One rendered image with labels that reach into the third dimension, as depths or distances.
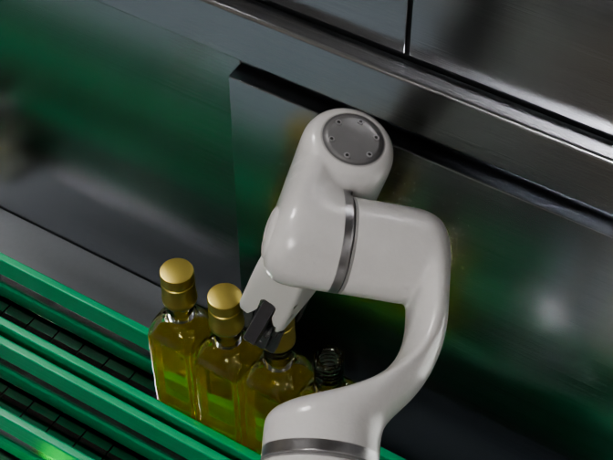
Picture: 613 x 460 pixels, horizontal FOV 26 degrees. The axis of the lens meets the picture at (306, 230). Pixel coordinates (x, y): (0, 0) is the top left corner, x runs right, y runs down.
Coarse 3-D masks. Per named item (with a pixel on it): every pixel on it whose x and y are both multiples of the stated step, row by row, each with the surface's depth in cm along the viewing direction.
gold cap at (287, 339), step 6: (294, 318) 125; (294, 324) 126; (288, 330) 125; (294, 330) 127; (288, 336) 126; (294, 336) 127; (282, 342) 126; (288, 342) 127; (294, 342) 128; (282, 348) 127; (288, 348) 127
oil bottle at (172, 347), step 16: (160, 320) 135; (192, 320) 135; (160, 336) 135; (176, 336) 134; (192, 336) 134; (160, 352) 137; (176, 352) 135; (192, 352) 135; (160, 368) 140; (176, 368) 137; (192, 368) 137; (160, 384) 142; (176, 384) 140; (192, 384) 139; (160, 400) 145; (176, 400) 142; (192, 400) 141; (192, 416) 143
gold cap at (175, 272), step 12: (168, 264) 130; (180, 264) 130; (168, 276) 130; (180, 276) 130; (192, 276) 130; (168, 288) 130; (180, 288) 130; (192, 288) 131; (168, 300) 131; (180, 300) 131; (192, 300) 132
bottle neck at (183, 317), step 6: (168, 312) 134; (174, 312) 133; (180, 312) 133; (186, 312) 133; (192, 312) 134; (168, 318) 134; (174, 318) 134; (180, 318) 133; (186, 318) 134; (192, 318) 135
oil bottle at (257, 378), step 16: (256, 368) 131; (304, 368) 132; (256, 384) 131; (272, 384) 130; (288, 384) 130; (256, 400) 133; (272, 400) 131; (288, 400) 131; (256, 416) 135; (256, 432) 138; (256, 448) 140
